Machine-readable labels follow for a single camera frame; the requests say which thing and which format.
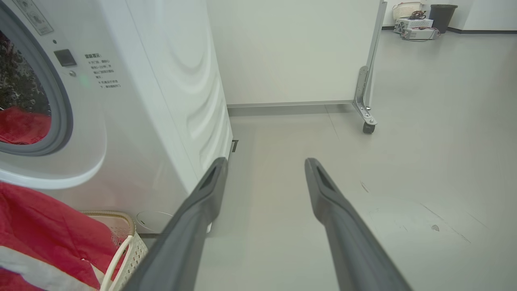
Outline white front-load washing machine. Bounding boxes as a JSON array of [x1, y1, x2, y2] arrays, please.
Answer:
[[0, 0, 234, 239]]

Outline white woven storage basket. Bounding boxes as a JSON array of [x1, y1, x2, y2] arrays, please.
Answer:
[[393, 2, 422, 19]]

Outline white partition panel on casters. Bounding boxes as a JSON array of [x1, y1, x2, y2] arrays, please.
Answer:
[[206, 0, 387, 135]]

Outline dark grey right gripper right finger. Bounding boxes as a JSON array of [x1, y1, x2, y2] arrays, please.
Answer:
[[304, 158, 412, 291]]

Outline white electronics box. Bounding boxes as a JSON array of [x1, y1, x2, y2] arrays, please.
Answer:
[[394, 18, 434, 33], [401, 27, 439, 40]]

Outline red and white clothes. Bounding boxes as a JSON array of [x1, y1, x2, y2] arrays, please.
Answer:
[[0, 106, 52, 145]]

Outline cream perforated laundry basket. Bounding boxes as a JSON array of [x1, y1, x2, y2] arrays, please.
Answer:
[[81, 210, 149, 291]]

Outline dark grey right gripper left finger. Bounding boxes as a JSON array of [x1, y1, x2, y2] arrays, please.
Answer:
[[123, 157, 229, 291]]

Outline red garment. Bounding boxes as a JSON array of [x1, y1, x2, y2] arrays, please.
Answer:
[[0, 182, 124, 291]]

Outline black trash bin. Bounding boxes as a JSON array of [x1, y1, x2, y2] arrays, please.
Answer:
[[429, 4, 458, 34]]

